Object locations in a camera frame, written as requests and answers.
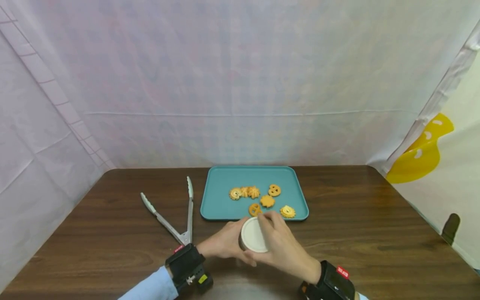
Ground person's left hand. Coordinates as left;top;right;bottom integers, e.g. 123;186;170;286
195;218;258;268

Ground person's right hand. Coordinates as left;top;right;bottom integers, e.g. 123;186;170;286
244;211;323;285

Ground white round lid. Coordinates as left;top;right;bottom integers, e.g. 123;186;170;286
240;217;270;253

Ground person's left forearm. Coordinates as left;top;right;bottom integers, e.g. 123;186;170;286
118;266;179;300

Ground group of golden butter cookies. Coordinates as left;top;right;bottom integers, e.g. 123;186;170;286
229;184;296;219

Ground teal rectangular tray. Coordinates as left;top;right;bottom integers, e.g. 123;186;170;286
200;166;310;221

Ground metal tongs with pale tips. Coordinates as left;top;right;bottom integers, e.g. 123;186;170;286
140;176;195;246

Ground black wrist band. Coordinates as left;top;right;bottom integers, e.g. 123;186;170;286
299;260;356;300
165;243;214;294

